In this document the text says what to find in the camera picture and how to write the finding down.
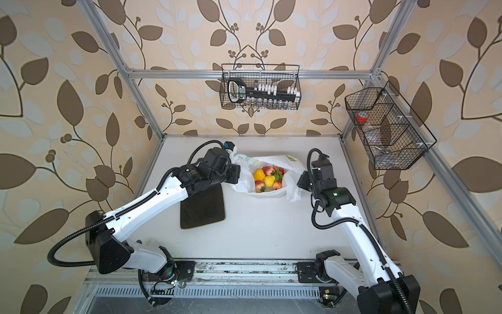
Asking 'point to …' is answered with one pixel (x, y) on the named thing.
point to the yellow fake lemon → (259, 174)
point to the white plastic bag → (291, 167)
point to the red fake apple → (267, 170)
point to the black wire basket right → (393, 136)
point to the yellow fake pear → (269, 180)
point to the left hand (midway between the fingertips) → (244, 169)
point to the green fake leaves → (278, 174)
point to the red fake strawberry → (278, 184)
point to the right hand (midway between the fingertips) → (302, 178)
